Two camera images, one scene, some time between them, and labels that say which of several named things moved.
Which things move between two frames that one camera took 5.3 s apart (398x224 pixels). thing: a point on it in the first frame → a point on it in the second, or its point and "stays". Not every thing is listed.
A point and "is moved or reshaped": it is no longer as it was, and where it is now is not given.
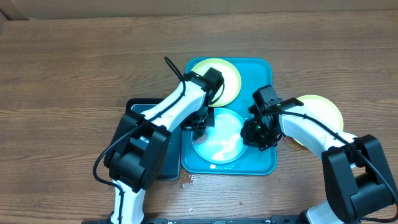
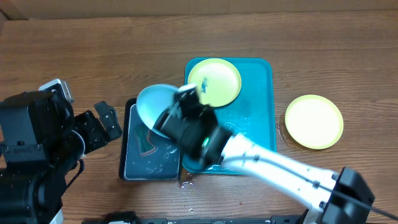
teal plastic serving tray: x=254 y=73 stays
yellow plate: x=321 y=109 stays
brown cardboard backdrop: x=51 y=9 stays
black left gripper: x=187 y=126 → x=98 y=136
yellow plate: x=229 y=90 stays
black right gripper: x=252 y=139 → x=211 y=112
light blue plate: x=224 y=144 is moved or reshaped
